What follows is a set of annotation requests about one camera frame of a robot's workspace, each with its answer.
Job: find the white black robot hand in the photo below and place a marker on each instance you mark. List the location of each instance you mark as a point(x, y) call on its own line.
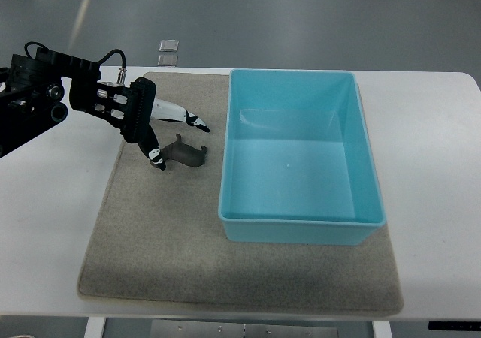
point(145, 107)

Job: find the brown hippo toy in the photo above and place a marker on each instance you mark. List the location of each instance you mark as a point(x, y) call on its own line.
point(184, 153)

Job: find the blue plastic box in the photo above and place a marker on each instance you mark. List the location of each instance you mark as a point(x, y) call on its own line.
point(297, 164)

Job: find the lower floor socket plate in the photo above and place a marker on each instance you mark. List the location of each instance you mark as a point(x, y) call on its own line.
point(167, 60)

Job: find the grey felt mat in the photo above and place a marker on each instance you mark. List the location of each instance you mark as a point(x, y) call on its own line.
point(158, 240)

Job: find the black table control panel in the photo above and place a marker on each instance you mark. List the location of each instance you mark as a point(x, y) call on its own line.
point(468, 326)

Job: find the metal table frame bar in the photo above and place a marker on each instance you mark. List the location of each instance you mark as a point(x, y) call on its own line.
point(172, 328)

